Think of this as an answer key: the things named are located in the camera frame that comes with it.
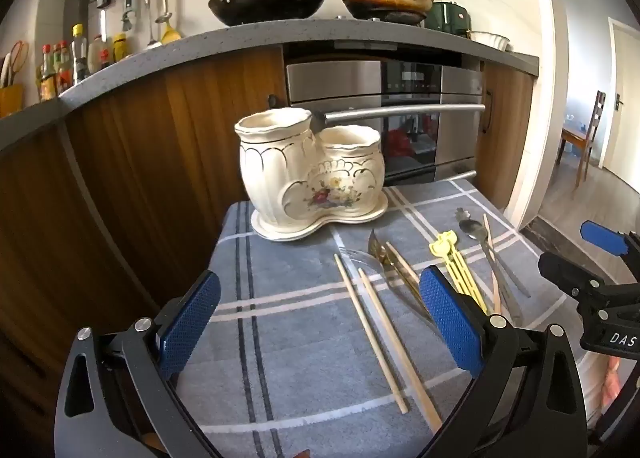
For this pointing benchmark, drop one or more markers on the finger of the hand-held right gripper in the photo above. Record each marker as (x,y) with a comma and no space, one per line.
(602,236)
(565,270)

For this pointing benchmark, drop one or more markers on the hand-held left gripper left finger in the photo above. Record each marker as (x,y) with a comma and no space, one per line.
(190,323)

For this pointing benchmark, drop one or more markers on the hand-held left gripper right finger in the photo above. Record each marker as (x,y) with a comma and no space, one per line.
(450,323)

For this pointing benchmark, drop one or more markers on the long wooden chopstick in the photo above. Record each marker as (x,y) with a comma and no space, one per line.
(399,348)
(370,333)

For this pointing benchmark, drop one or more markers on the silver metal spoon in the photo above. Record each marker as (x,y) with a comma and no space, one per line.
(470,228)

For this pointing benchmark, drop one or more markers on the gold metal fork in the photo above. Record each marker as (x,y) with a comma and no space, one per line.
(378,250)

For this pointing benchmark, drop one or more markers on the clear plastic spoon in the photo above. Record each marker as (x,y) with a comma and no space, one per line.
(357,256)

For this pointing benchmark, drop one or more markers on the cream floral ceramic utensil holder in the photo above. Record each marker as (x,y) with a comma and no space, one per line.
(270,163)

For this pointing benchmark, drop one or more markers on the hanging kitchen utensils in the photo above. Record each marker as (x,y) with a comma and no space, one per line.
(170,30)

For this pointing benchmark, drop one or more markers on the grey plaid table cloth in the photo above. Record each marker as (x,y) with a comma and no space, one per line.
(280,298)

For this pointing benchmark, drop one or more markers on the wooden chair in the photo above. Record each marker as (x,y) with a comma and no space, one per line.
(595,123)

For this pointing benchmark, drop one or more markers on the cream ceramic drip tray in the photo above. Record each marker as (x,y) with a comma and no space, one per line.
(280,234)

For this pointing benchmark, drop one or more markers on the narrow wooden cabinet door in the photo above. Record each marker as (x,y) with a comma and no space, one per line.
(505,138)

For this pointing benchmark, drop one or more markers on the wide wooden cabinet front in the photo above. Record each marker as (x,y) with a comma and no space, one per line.
(150,163)

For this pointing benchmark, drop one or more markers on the white door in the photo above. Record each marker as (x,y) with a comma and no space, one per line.
(625,63)

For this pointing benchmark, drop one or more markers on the white fluted bowl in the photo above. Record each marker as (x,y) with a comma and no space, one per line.
(492,39)

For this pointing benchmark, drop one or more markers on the stainless steel built-in oven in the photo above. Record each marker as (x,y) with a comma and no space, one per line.
(340,80)

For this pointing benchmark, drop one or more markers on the green air fryer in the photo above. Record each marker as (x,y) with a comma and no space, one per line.
(447,18)

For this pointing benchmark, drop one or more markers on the grey stone countertop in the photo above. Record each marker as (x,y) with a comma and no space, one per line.
(150,58)

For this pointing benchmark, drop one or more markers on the yellow utensil box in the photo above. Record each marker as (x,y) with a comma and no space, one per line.
(11,100)

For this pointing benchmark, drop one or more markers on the row of condiment bottles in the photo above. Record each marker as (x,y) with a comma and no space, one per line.
(78,58)

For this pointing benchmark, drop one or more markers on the hanging metal ladle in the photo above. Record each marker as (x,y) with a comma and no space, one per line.
(151,38)

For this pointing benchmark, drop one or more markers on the gas stove burner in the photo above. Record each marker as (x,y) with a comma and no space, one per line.
(400,17)

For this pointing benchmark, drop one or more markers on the hanging small kitchen tool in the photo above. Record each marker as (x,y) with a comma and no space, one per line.
(128,13)

